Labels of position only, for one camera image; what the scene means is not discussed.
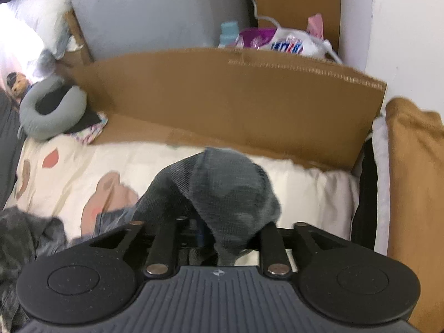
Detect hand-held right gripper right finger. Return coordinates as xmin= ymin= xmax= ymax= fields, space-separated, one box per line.
xmin=260 ymin=222 xmax=351 ymax=279

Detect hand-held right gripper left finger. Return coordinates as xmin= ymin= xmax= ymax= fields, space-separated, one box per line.
xmin=88 ymin=217 xmax=191 ymax=279

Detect grey camouflage pants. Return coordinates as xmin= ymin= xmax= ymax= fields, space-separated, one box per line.
xmin=0 ymin=147 xmax=281 ymax=333

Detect cream bear printed blanket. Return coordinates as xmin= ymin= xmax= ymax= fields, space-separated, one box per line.
xmin=3 ymin=135 xmax=361 ymax=250

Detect black folded garment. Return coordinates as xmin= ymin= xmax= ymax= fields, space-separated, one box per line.
xmin=350 ymin=135 xmax=379 ymax=250

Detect white folded garment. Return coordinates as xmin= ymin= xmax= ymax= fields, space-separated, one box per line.
xmin=373 ymin=116 xmax=392 ymax=255

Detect colourful patterned cloth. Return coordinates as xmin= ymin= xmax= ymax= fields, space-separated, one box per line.
xmin=66 ymin=113 xmax=108 ymax=144

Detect brown cardboard box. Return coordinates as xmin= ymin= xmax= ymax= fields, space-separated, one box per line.
xmin=57 ymin=48 xmax=387 ymax=172

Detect brown folded shirt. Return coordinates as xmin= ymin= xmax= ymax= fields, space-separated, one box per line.
xmin=385 ymin=98 xmax=444 ymax=330

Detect grey neck pillow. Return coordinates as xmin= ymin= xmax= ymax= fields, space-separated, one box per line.
xmin=19 ymin=74 xmax=87 ymax=141

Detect black cloth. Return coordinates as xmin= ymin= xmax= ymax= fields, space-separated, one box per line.
xmin=36 ymin=85 xmax=101 ymax=134

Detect dark grey bedding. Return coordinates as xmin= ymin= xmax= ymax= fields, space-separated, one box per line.
xmin=0 ymin=92 xmax=25 ymax=209

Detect purple white detergent bag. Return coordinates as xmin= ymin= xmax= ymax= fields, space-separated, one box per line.
xmin=238 ymin=27 xmax=327 ymax=58

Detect white plastic bag of items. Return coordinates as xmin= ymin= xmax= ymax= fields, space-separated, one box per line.
xmin=251 ymin=0 xmax=344 ymax=64

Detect small doll with sunglasses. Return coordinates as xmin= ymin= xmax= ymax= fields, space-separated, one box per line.
xmin=7 ymin=72 xmax=30 ymax=103

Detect teal bottle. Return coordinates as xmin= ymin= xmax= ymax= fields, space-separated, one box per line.
xmin=218 ymin=21 xmax=240 ymax=48

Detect pink packet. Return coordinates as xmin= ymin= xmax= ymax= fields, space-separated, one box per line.
xmin=308 ymin=14 xmax=324 ymax=40

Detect grey padded board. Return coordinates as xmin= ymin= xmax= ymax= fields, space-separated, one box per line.
xmin=64 ymin=0 xmax=252 ymax=61

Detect white pillow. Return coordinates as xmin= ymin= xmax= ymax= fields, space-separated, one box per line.
xmin=0 ymin=0 xmax=75 ymax=59

